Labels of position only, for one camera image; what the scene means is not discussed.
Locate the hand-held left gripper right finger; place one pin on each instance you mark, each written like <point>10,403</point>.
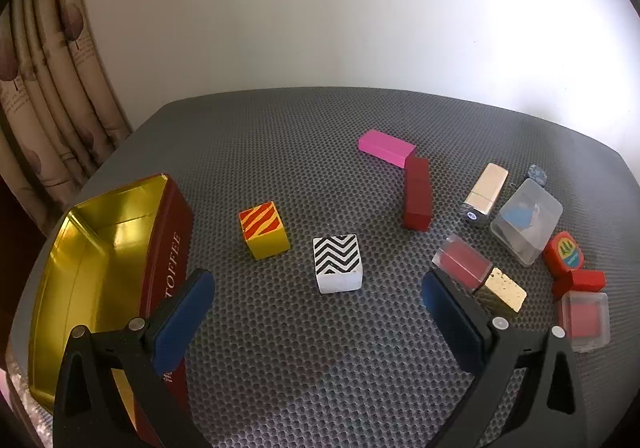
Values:
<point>450,323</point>

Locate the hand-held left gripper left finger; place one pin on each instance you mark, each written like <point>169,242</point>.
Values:
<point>182,318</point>

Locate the clear red case gold base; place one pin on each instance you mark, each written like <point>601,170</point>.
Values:
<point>462,263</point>

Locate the red tin box gold interior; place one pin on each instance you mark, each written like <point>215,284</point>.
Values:
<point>75,278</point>

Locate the yellow block with red stripes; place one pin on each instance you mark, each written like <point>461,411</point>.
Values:
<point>265,238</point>

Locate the clear plastic box blue contents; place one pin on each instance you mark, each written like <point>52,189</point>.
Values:
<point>525,223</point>

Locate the dark red block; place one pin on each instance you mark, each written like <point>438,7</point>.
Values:
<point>417,198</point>

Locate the white block black zigzag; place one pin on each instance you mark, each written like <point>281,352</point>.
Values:
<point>336,258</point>

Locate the red eraser with colourful label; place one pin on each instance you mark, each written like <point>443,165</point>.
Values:
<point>565,253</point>

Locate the clear plastic box red contents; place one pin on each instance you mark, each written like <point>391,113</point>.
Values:
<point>585,320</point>

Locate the gold metal lighter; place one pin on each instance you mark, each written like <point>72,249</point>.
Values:
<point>484,190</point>

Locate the bright red block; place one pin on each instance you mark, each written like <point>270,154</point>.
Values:
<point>582,280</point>

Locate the small blue-grey die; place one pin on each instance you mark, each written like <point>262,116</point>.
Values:
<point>536,174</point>

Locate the pink block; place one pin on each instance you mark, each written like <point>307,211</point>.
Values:
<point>385,145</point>

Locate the silver foil sheet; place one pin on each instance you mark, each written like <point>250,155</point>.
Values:
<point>20,393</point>

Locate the beige printed curtain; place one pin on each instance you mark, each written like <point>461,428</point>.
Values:
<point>45,77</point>

